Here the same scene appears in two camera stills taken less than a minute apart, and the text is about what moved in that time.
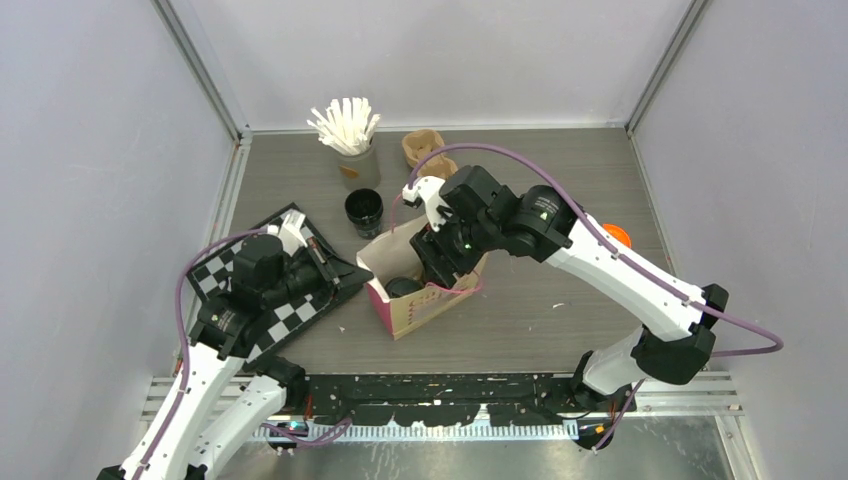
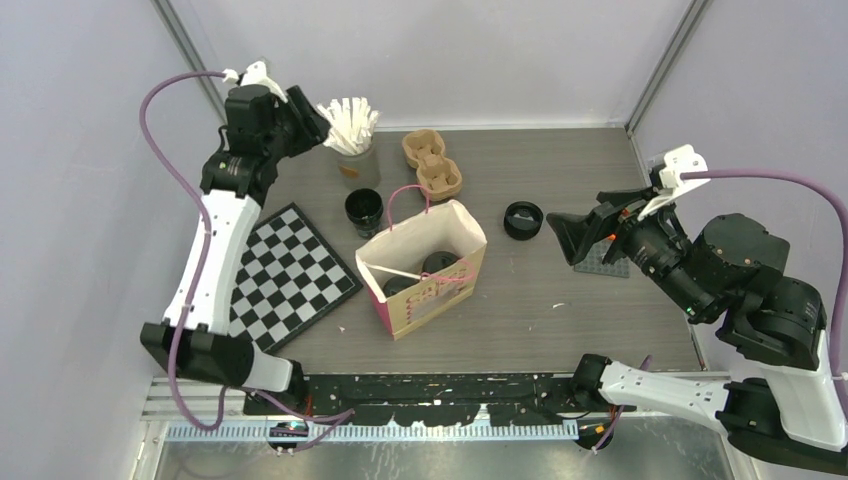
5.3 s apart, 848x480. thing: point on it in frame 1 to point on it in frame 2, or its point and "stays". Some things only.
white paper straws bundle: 347,124 stays
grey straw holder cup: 361,172 stays
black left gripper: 336,275 to 313,128
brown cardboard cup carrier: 419,142 stays
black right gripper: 432,244 to 572,230
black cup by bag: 364,208 stays
